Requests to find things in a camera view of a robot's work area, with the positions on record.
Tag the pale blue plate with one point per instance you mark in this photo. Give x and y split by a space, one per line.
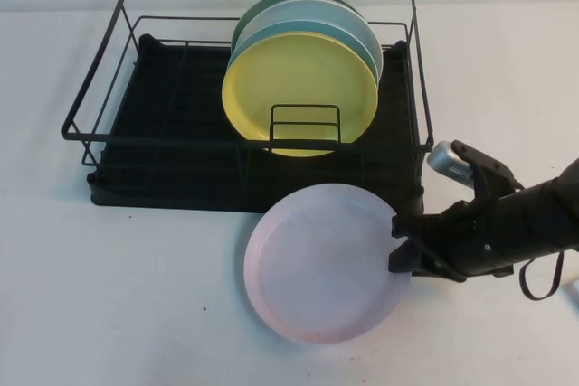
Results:
307 15

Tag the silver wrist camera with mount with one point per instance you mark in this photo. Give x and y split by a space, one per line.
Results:
445 157

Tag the pink plate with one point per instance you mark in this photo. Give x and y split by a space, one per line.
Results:
316 268

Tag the black covered right robot arm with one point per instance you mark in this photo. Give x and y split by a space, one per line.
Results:
543 214

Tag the teal plate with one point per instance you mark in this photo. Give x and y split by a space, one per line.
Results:
252 36

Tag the yellow plate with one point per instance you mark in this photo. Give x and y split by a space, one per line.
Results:
289 78

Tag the black plastic drip tray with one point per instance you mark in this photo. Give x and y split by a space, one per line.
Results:
181 87

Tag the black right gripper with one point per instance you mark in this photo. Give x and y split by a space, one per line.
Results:
457 241

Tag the green plate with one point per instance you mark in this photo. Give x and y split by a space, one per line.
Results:
246 19

